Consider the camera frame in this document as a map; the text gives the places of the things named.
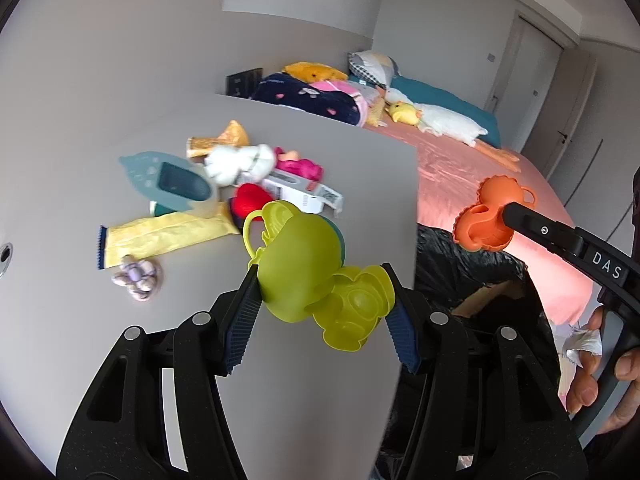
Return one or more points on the white crumpled toy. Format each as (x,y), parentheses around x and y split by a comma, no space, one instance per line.
(235,162)

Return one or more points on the yellow plush cushion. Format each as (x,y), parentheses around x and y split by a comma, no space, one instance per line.
(310,71)

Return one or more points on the person's right hand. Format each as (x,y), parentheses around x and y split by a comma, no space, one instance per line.
(582,391)

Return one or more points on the black trash bag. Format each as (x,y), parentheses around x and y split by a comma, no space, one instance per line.
(450,270)

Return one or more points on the orange toy mold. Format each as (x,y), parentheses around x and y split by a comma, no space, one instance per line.
(480,222)

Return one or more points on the white wardrobe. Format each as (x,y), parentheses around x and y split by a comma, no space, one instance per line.
(600,160)

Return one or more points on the yellow orange peel toy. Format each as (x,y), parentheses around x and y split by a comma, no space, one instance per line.
(232,135)

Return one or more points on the yellow quilted cloth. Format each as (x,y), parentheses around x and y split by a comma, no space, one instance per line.
(376,114)

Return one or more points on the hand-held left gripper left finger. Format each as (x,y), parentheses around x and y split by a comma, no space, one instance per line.
(242,312)

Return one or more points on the pink toy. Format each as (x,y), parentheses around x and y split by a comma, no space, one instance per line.
(300,166)

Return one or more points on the checked patchwork pillow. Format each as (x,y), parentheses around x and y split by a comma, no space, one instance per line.
(372,66)

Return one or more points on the yellow toy mold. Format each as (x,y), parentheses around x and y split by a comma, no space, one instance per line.
(355,310)

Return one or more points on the white door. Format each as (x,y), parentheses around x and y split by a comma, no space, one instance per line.
(542,85)

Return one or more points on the teal toy mold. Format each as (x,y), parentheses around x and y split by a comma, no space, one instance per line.
(341,245)

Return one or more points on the teal pillow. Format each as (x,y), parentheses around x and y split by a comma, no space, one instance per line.
(440,92)

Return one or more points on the olive green toy mold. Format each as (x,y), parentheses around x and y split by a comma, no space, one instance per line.
(300,255)

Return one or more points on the yellow duck plush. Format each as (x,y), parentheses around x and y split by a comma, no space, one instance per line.
(404,112)

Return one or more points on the yellow packet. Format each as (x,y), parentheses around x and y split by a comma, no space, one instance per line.
(165,235)

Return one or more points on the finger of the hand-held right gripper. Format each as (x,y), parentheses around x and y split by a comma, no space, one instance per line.
(545,232)

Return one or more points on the red heart toy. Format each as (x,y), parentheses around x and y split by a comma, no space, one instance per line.
(247,201)

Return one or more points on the navy printed blanket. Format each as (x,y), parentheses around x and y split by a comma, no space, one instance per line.
(300,97)

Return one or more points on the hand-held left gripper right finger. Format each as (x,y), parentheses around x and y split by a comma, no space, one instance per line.
(400,327)

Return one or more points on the beige desk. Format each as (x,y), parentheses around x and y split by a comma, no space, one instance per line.
(75,170)

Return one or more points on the light blue silicone toy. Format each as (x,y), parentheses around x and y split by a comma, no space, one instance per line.
(142,170)

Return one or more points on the bed with pink sheet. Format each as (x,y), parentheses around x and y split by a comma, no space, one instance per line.
(480,170)

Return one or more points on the long white box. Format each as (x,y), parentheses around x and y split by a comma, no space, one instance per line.
(302,194)

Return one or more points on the crumpled white wrapper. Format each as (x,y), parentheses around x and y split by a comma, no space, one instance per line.
(582,346)

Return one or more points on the white goose plush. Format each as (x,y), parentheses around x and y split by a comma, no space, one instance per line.
(445,121)

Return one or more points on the pink printed blanket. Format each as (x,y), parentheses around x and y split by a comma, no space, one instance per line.
(332,87)

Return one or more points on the purple flower toy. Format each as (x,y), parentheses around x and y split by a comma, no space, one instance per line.
(137,277)

